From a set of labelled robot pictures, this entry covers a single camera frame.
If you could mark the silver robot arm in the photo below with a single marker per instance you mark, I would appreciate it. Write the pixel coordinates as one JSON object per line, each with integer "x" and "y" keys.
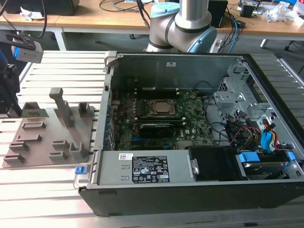
{"x": 190, "y": 14}

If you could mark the black RAM slot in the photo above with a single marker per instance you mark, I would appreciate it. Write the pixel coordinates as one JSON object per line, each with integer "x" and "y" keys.
{"x": 156, "y": 94}
{"x": 161, "y": 120}

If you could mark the grey parts rack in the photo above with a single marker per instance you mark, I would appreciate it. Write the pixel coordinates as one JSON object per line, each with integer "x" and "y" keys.
{"x": 54, "y": 133}

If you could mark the crumpled white paper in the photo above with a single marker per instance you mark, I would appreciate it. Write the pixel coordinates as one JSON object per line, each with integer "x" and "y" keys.
{"x": 31, "y": 15}

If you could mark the large black box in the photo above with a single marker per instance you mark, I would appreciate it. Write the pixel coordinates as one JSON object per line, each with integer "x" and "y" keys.
{"x": 59, "y": 7}

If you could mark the blue case latch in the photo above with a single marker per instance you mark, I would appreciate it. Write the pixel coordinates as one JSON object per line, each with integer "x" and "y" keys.
{"x": 80, "y": 170}

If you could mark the silver power supply unit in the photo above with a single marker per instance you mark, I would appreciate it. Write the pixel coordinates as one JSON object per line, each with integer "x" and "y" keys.
{"x": 114, "y": 166}

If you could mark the black graphics card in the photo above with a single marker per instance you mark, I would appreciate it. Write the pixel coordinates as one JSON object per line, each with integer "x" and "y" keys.
{"x": 155, "y": 130}

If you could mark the silver CPU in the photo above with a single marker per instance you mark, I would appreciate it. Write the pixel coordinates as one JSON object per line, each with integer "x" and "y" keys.
{"x": 163, "y": 107}

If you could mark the CPU socket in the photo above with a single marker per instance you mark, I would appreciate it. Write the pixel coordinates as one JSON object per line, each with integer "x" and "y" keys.
{"x": 175, "y": 107}

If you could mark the round coin battery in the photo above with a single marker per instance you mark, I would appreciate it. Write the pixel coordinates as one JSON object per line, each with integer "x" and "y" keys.
{"x": 193, "y": 95}

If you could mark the green motherboard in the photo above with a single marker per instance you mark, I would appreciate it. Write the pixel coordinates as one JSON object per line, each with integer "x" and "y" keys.
{"x": 194, "y": 123}

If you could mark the black open PC case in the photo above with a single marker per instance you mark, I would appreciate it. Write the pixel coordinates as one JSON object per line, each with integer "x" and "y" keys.
{"x": 166, "y": 202}

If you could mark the white power strip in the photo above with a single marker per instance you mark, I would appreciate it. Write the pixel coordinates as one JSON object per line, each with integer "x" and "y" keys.
{"x": 217, "y": 45}

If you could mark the silver metal drive cage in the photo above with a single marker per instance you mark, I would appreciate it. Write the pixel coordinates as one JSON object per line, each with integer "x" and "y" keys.
{"x": 228, "y": 97}

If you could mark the tall black box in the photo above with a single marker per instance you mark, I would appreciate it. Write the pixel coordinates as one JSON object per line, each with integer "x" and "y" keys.
{"x": 219, "y": 12}

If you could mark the blue disk carrier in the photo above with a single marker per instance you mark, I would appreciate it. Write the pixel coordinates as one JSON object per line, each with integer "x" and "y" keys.
{"x": 248, "y": 158}

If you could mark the small black container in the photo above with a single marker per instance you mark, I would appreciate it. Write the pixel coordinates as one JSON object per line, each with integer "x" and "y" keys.
{"x": 247, "y": 10}

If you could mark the silver hard disk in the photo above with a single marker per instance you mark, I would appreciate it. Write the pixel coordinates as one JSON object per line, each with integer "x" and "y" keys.
{"x": 259, "y": 166}

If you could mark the clear plastic bag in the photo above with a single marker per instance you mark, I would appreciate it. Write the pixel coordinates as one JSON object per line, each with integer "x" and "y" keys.
{"x": 280, "y": 12}

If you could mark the black chair base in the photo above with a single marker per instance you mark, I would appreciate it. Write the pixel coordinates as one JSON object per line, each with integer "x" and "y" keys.
{"x": 293, "y": 44}

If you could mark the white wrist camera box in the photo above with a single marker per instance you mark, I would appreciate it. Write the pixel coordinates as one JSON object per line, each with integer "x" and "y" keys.
{"x": 28, "y": 55}

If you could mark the wooden desk white frame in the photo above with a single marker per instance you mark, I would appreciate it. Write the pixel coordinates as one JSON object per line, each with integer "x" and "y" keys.
{"x": 83, "y": 16}

